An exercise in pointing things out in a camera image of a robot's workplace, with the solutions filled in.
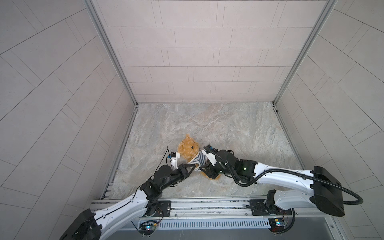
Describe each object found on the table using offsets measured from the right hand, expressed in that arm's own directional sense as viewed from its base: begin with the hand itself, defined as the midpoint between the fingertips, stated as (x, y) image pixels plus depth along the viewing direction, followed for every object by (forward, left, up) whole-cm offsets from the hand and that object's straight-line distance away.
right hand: (201, 169), depth 74 cm
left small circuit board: (-21, +24, -6) cm, 32 cm away
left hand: (+1, +1, 0) cm, 1 cm away
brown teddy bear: (+9, +6, +6) cm, 13 cm away
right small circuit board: (-23, -33, -12) cm, 42 cm away
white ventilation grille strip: (-21, -3, -11) cm, 24 cm away
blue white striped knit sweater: (+6, 0, -1) cm, 6 cm away
